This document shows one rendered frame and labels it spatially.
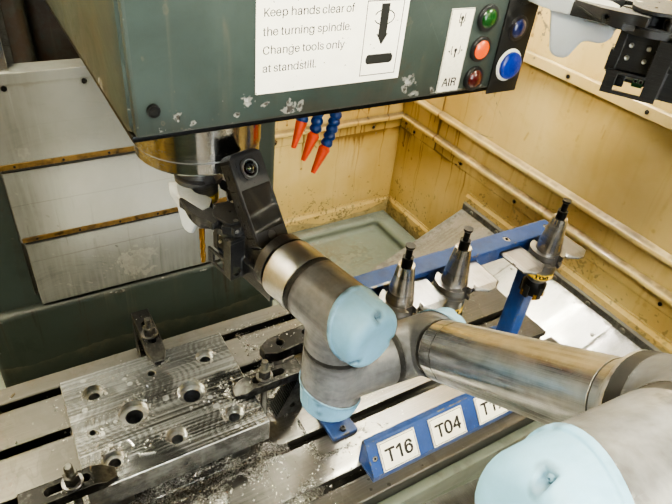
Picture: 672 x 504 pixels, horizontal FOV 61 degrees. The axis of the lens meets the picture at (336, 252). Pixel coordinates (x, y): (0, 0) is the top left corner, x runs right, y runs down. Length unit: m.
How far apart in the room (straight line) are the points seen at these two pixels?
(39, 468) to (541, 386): 0.85
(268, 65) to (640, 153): 1.08
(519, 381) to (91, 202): 0.96
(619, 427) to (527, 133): 1.35
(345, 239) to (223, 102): 1.62
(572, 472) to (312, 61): 0.39
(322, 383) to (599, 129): 1.06
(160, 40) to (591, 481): 0.41
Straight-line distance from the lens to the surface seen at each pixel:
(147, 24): 0.48
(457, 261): 0.92
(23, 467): 1.14
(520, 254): 1.08
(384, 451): 1.05
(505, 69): 0.70
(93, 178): 1.25
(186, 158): 0.69
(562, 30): 0.67
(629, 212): 1.51
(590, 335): 1.60
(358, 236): 2.14
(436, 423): 1.10
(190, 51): 0.50
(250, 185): 0.68
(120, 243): 1.36
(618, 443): 0.35
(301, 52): 0.54
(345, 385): 0.67
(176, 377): 1.08
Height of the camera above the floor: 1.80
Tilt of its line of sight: 37 degrees down
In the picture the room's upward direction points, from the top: 7 degrees clockwise
